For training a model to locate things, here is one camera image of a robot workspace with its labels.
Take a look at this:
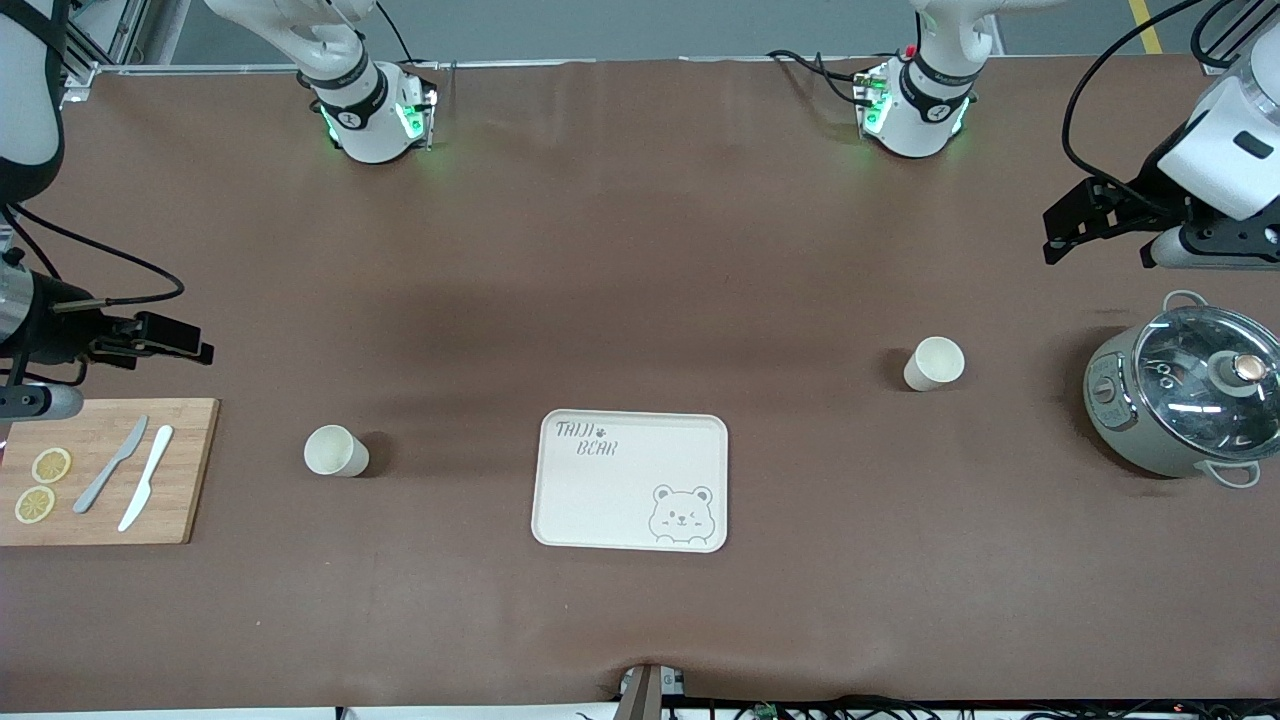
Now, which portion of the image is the white IKEA cup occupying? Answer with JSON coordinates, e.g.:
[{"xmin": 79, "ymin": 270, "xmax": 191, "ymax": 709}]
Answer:
[
  {"xmin": 304, "ymin": 425, "xmax": 370, "ymax": 478},
  {"xmin": 903, "ymin": 337, "xmax": 966, "ymax": 392}
]

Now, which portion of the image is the bamboo cutting board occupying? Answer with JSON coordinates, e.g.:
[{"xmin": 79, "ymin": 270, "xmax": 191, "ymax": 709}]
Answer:
[{"xmin": 0, "ymin": 398, "xmax": 220, "ymax": 547}]

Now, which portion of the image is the grey plastic knife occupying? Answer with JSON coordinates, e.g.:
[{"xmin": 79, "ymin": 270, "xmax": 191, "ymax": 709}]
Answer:
[{"xmin": 72, "ymin": 415, "xmax": 150, "ymax": 515}]

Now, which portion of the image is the white plastic knife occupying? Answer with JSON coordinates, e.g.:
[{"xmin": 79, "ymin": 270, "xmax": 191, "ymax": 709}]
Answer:
[{"xmin": 118, "ymin": 425, "xmax": 175, "ymax": 533}]

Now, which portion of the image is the glass pot lid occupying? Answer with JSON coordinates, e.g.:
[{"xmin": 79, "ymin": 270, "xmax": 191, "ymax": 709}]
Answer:
[{"xmin": 1133, "ymin": 305, "xmax": 1280, "ymax": 463}]

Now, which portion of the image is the green cooking pot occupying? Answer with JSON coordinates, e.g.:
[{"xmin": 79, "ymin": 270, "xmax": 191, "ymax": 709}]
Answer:
[{"xmin": 1083, "ymin": 290, "xmax": 1280, "ymax": 489}]

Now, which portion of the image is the brown table mat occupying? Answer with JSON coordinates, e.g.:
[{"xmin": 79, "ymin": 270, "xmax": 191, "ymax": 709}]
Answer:
[{"xmin": 0, "ymin": 55, "xmax": 1280, "ymax": 713}]

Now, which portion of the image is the cream bear print tray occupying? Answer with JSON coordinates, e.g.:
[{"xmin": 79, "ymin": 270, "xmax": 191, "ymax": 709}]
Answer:
[{"xmin": 530, "ymin": 409, "xmax": 730, "ymax": 554}]

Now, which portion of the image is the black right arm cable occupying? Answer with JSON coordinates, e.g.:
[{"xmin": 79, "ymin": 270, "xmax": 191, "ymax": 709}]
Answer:
[{"xmin": 0, "ymin": 203, "xmax": 187, "ymax": 305}]

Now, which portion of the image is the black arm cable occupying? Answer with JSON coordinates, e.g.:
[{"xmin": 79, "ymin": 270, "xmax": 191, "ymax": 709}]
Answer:
[
  {"xmin": 1062, "ymin": 0, "xmax": 1261, "ymax": 206},
  {"xmin": 0, "ymin": 203, "xmax": 187, "ymax": 305}
]

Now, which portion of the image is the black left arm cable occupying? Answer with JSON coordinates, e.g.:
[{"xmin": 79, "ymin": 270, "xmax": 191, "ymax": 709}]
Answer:
[{"xmin": 1062, "ymin": 0, "xmax": 1261, "ymax": 206}]

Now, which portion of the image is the aluminium frame post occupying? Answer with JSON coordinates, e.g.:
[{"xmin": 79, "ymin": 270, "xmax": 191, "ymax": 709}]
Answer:
[
  {"xmin": 1198, "ymin": 5, "xmax": 1263, "ymax": 77},
  {"xmin": 60, "ymin": 0, "xmax": 169, "ymax": 103}
]

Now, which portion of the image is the green lit connector bracket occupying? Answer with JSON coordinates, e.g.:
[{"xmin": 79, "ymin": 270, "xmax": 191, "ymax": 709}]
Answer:
[
  {"xmin": 855, "ymin": 65, "xmax": 893, "ymax": 136},
  {"xmin": 398, "ymin": 85, "xmax": 438, "ymax": 151}
]

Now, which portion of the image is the black base cable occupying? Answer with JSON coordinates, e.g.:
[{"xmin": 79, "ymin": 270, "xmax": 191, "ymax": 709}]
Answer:
[
  {"xmin": 372, "ymin": 0, "xmax": 418, "ymax": 67},
  {"xmin": 767, "ymin": 48, "xmax": 873, "ymax": 106}
]

